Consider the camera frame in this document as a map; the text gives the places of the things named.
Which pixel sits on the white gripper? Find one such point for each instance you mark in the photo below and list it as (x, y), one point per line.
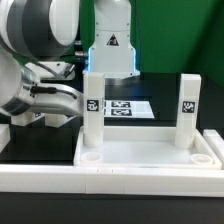
(57, 99)

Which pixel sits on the white desk top tray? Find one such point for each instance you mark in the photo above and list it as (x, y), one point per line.
(145, 147)

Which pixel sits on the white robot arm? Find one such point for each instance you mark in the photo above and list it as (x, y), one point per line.
(43, 30)

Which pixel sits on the white left fence bar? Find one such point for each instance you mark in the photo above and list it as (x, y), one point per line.
(4, 136)

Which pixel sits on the white fence bar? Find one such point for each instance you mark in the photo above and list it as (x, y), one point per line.
(121, 181)
(4, 136)
(216, 142)

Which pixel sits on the white front fence bar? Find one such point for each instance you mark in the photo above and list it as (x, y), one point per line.
(121, 181)

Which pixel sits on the white marker sheet with tags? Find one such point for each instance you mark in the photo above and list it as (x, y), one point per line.
(128, 109)

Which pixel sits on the white right fence bar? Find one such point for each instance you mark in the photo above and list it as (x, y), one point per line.
(216, 142)

